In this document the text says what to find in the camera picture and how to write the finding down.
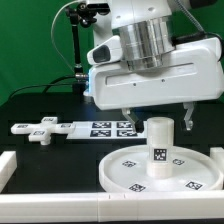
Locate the white fence block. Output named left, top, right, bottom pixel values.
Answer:
left=0, top=151, right=17, bottom=193
left=210, top=147, right=224, bottom=176

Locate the white cross-shaped table base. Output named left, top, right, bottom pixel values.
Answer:
left=11, top=117, right=75, bottom=145

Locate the black cable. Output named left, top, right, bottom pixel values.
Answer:
left=7, top=75, right=88, bottom=101

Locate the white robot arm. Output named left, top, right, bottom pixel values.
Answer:
left=86, top=0, right=224, bottom=132

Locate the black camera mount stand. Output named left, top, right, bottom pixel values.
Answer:
left=65, top=2, right=96, bottom=90

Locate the white round table top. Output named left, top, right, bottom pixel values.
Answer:
left=99, top=145, right=224, bottom=193

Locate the white marker tag sheet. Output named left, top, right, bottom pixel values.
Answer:
left=67, top=121, right=146, bottom=140

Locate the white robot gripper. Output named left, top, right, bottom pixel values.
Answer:
left=89, top=38, right=224, bottom=132

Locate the white front fence bar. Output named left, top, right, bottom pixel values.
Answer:
left=0, top=190, right=224, bottom=223

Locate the white left fence block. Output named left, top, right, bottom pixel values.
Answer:
left=0, top=151, right=17, bottom=193

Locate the grey cable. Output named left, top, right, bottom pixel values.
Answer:
left=50, top=0, right=88, bottom=75

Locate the white right fence block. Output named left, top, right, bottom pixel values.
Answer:
left=210, top=147, right=224, bottom=176

